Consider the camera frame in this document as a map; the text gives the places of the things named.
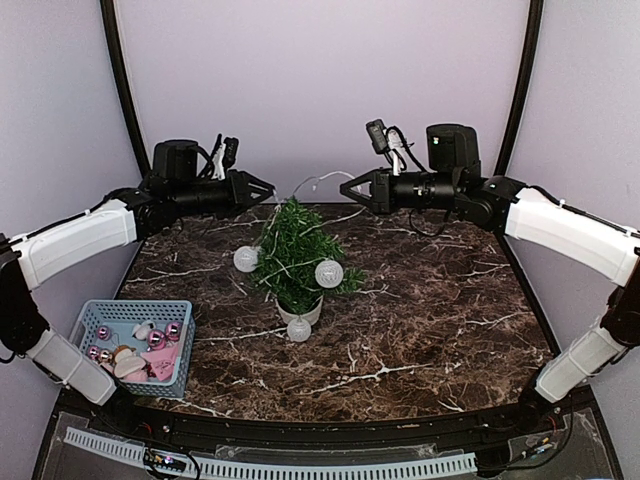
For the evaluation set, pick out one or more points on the light blue plastic basket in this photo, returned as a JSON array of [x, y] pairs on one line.
[[96, 312]]

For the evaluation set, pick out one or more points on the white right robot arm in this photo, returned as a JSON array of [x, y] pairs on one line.
[[530, 214]]

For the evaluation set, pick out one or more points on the white ball string lights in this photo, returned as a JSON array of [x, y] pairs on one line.
[[328, 274]]

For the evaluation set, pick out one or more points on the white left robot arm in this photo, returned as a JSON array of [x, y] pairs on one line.
[[123, 217]]

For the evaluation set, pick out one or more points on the small green christmas tree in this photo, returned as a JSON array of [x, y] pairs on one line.
[[291, 246]]

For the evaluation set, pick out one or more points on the pink bauble ornaments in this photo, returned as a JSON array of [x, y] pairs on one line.
[[138, 352]]

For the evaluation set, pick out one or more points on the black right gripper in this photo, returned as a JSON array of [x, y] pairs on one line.
[[382, 200]]

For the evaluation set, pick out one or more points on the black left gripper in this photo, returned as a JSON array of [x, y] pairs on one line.
[[239, 188]]

